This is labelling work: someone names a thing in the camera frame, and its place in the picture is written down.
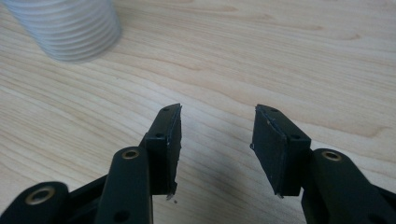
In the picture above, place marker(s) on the stack of clear plastic cups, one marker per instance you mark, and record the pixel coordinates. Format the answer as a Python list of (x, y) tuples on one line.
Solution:
[(67, 28)]

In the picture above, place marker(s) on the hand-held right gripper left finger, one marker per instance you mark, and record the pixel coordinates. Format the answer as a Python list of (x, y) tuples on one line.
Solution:
[(163, 149)]

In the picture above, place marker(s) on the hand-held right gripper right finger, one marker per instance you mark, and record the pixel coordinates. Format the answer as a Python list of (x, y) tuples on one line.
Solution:
[(277, 146)]

